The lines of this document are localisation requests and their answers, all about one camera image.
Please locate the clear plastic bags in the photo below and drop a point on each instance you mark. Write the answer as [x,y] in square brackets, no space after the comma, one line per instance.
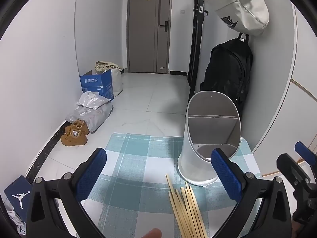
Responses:
[96,117]

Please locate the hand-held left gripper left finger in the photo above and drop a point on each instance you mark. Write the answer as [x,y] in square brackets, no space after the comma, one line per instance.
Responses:
[91,173]

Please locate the blue cardboard box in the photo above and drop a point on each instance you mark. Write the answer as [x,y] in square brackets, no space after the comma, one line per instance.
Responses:
[96,85]

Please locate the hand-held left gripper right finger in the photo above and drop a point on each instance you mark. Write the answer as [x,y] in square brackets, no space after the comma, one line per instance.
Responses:
[226,176]

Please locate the white fabric sack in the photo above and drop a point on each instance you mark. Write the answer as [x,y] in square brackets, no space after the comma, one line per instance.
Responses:
[117,81]

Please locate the beige clothes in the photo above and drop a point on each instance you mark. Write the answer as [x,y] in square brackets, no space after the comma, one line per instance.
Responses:
[104,67]

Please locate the black door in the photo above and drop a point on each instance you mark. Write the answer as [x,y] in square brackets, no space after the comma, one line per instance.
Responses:
[195,42]

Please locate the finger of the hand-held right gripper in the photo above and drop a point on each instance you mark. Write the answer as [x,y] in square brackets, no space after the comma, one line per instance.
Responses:
[304,152]
[293,171]

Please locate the white divided utensil holder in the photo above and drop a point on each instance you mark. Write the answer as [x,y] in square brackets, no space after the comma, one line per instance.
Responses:
[195,158]

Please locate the black backpack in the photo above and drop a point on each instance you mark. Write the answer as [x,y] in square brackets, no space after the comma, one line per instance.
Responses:
[227,74]

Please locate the white sports bag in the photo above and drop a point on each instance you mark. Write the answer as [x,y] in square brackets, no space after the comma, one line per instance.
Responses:
[242,7]

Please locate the brown suede shoe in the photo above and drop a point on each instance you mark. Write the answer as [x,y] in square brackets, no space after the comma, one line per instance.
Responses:
[73,138]
[80,126]

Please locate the blue shoe box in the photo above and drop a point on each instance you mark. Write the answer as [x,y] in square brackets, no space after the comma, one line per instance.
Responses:
[18,195]

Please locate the person's left hand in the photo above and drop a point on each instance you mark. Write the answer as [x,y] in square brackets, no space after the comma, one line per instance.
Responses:
[152,233]

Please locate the white plastic parcel bag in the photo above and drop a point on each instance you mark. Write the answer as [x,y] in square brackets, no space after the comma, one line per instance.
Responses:
[92,100]

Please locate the teal plaid tablecloth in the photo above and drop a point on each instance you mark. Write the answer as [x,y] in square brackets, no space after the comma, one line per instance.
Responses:
[138,178]

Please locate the bundle of wooden chopsticks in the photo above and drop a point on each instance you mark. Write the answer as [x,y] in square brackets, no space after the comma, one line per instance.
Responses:
[190,215]

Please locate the grey door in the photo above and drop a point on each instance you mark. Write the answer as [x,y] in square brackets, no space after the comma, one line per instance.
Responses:
[143,29]

